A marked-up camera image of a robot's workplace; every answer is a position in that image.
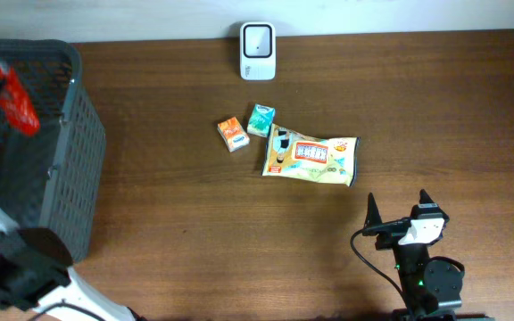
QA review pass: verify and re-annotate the teal tissue pack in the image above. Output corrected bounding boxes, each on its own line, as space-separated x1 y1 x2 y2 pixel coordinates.
247 103 276 137

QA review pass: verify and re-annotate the orange tissue pack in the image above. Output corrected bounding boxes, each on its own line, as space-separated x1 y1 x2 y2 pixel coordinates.
217 117 250 152

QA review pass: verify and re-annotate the yellow snack bag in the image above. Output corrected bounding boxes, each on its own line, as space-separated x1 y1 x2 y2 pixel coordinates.
261 124 361 186

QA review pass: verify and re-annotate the red snack packet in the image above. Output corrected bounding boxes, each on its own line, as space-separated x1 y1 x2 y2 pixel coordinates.
0 60 40 136

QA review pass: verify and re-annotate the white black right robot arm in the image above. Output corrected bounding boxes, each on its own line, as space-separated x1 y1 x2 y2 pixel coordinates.
361 190 465 320

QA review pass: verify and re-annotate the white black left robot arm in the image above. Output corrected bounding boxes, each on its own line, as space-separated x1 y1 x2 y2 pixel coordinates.
0 61 141 320

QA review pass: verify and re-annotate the grey plastic mesh basket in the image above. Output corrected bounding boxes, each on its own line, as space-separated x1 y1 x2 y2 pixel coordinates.
0 39 106 262

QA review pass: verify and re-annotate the white barcode scanner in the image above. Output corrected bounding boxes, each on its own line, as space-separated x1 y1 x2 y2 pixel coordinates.
239 21 277 81

